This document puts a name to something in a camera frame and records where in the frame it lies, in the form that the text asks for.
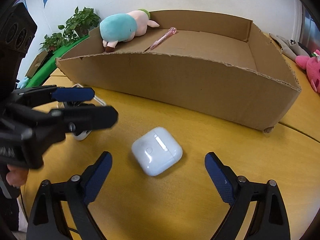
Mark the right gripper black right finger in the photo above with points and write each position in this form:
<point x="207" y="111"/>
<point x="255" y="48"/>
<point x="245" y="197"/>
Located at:
<point x="269" y="221"/>

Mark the teal pink plush toy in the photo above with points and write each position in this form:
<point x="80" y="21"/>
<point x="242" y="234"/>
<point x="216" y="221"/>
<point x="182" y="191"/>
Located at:
<point x="124" y="27"/>

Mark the grey cloth bag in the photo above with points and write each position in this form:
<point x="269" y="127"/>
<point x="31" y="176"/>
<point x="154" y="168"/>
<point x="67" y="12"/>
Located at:
<point x="290" y="48"/>

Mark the pink transparent pen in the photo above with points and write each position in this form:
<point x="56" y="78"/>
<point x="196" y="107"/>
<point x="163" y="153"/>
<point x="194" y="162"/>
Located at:
<point x="172" y="31"/>

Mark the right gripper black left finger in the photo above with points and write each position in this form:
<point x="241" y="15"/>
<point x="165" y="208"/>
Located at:
<point x="47" y="220"/>

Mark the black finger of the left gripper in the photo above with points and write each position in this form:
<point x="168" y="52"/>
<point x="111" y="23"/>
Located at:
<point x="55" y="124"/>
<point x="62" y="94"/>

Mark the clear white phone case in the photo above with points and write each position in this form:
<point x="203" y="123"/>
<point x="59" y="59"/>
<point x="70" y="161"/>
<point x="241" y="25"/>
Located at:
<point x="81" y="121"/>

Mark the brown cardboard box tray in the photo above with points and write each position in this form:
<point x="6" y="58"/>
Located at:
<point x="217" y="64"/>

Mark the small potted plant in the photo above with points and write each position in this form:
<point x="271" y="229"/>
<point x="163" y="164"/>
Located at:
<point x="52" y="42"/>

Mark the green table cloth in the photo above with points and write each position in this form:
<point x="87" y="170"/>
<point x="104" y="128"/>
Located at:
<point x="50" y="66"/>

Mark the person's left hand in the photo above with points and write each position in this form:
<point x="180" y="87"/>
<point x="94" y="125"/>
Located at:
<point x="17" y="176"/>

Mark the green potted plant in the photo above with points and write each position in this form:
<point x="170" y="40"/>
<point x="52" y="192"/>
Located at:
<point x="79" y="24"/>

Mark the white earbuds case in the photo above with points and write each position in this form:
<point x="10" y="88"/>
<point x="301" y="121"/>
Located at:
<point x="156" y="151"/>

